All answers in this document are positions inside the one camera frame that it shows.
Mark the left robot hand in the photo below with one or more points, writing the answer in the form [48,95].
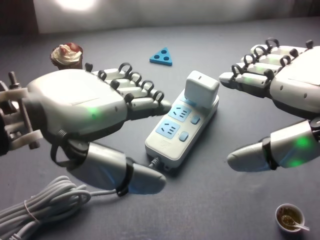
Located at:
[75,100]

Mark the small white cup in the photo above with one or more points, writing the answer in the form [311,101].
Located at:
[287,226]

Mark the white spoon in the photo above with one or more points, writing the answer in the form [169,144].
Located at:
[301,227]

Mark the blue triangle block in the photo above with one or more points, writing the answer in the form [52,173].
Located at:
[160,55]

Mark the white power strip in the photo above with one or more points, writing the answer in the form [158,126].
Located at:
[165,147]

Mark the white power adapter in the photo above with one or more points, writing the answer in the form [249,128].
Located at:
[200,90]

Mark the toy cupcake with cream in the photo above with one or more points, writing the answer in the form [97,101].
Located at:
[66,56]

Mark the grey table cloth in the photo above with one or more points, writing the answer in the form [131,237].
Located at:
[212,200]

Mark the white backdrop sheet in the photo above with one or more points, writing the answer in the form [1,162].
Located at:
[175,12]

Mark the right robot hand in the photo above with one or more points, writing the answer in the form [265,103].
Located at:
[295,82]

